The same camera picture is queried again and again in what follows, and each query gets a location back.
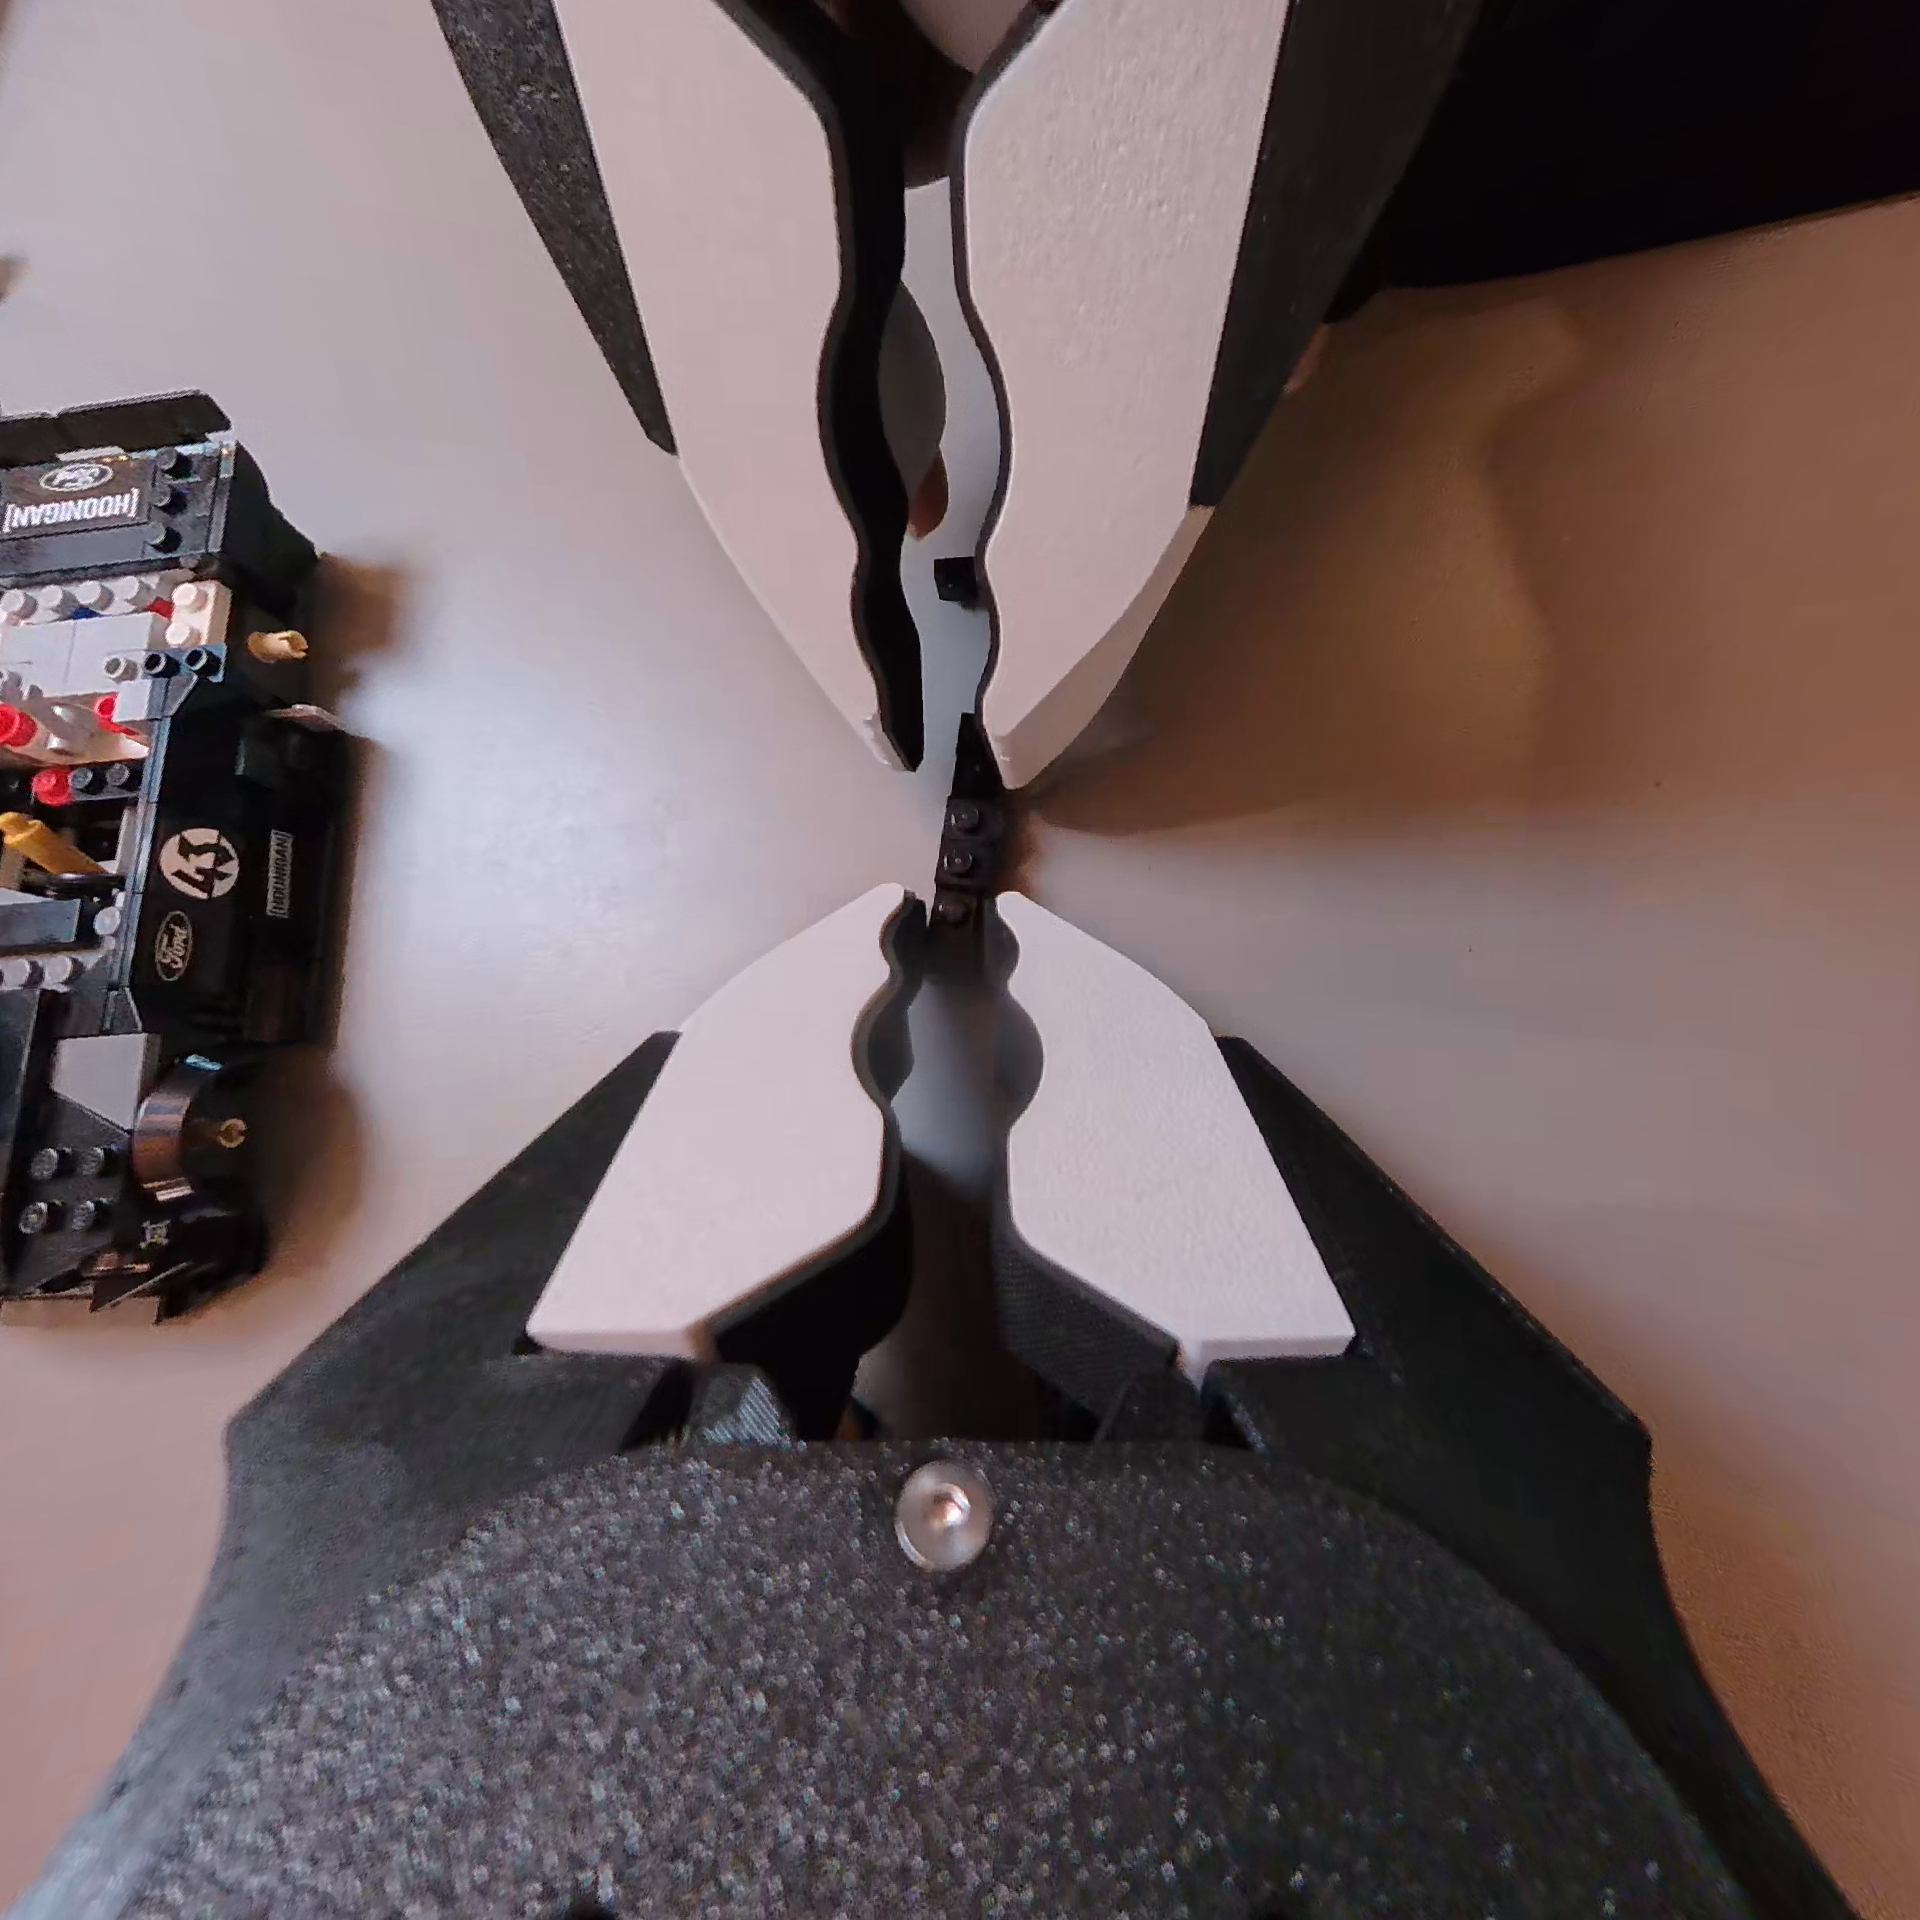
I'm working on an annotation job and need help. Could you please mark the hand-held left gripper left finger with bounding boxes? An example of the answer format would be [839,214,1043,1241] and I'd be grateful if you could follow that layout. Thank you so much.
[527,886,917,1368]

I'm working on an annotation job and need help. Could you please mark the black lego car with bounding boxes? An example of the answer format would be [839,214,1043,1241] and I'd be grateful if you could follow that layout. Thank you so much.
[0,392,349,1321]

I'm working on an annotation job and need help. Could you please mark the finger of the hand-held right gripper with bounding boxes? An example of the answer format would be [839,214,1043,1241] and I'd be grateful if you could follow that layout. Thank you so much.
[555,0,921,768]
[961,0,1292,788]

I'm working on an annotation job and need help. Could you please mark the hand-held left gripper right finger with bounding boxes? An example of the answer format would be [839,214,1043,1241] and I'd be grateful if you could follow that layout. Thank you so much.
[992,891,1359,1384]

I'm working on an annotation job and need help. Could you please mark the black long lego plate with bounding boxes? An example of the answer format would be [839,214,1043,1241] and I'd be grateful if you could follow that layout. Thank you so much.
[929,716,1002,926]

